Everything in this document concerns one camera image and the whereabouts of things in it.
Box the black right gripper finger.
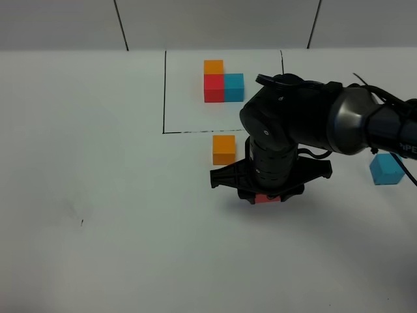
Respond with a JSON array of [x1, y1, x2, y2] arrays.
[[237, 189, 256, 205], [280, 185, 305, 202]]

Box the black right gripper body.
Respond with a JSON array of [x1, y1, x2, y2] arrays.
[[210, 136, 332, 196]]

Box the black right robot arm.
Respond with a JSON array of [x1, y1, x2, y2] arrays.
[[210, 73, 416, 204]]

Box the blue template cube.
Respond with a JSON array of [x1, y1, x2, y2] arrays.
[[223, 73, 244, 102]]

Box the red template cube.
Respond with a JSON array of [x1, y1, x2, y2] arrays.
[[203, 74, 225, 103]]

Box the orange template cube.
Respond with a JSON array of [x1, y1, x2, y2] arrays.
[[204, 60, 224, 75]]

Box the black right camera cable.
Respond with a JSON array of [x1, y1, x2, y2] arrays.
[[298, 148, 417, 187]]

